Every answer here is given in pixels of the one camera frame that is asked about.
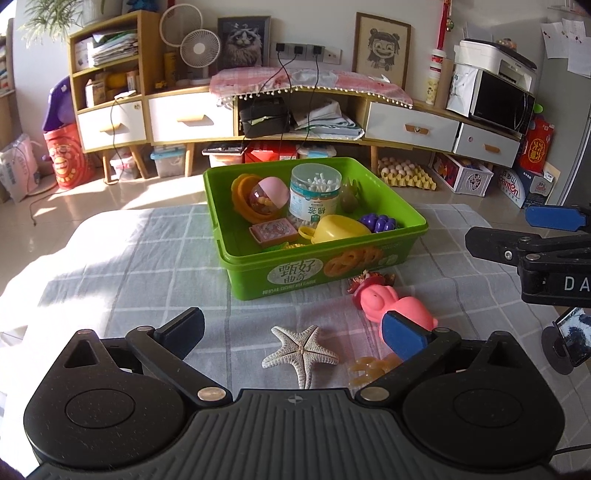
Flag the clear cotton swab jar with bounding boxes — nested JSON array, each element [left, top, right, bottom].
[[287, 163, 342, 228]]

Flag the purple toy grapes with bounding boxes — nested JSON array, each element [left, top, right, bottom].
[[360, 213, 398, 233]]

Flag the pink lace cover cloth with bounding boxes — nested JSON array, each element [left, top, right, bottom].
[[209, 67, 414, 109]]

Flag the white round fan guard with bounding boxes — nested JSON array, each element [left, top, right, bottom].
[[159, 3, 204, 48]]

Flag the green plastic cookie box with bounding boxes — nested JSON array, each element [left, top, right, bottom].
[[204, 157, 429, 300]]

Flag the white plastic shopping bag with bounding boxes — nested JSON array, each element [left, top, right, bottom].
[[1, 134, 40, 202]]

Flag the red paper bag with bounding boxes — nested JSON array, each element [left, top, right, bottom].
[[43, 123, 95, 191]]

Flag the pink rectangular box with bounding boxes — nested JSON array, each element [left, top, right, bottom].
[[249, 218, 298, 248]]

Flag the egg tray with eggs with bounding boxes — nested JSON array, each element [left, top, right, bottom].
[[378, 157, 437, 191]]

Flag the white starfish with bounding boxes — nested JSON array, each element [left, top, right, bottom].
[[262, 325, 339, 390]]

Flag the pink pig toy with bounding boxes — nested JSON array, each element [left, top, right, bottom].
[[348, 270, 439, 331]]

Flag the framed cartoon girl picture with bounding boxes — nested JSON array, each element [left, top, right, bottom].
[[353, 12, 412, 88]]

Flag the framed cat picture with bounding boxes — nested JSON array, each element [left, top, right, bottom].
[[217, 16, 271, 71]]

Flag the potted green plant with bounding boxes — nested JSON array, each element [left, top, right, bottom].
[[20, 0, 106, 47]]

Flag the white desk fan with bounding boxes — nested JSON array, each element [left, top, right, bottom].
[[179, 29, 221, 86]]

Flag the black bag on shelf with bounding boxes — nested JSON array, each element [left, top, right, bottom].
[[238, 97, 290, 138]]

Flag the black microwave oven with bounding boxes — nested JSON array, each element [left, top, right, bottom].
[[447, 64, 535, 135]]

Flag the wooden tv cabinet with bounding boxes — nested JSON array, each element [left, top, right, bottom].
[[68, 10, 520, 173]]

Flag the yellow plastic toy cup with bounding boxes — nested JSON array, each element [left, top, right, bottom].
[[298, 214, 372, 244]]

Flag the pink capsule ball toy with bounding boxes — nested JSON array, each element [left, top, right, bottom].
[[249, 177, 290, 215]]

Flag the red box under cabinet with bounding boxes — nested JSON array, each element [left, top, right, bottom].
[[243, 141, 297, 163]]

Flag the white patterned storage box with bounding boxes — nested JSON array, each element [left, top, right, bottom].
[[430, 152, 494, 197]]

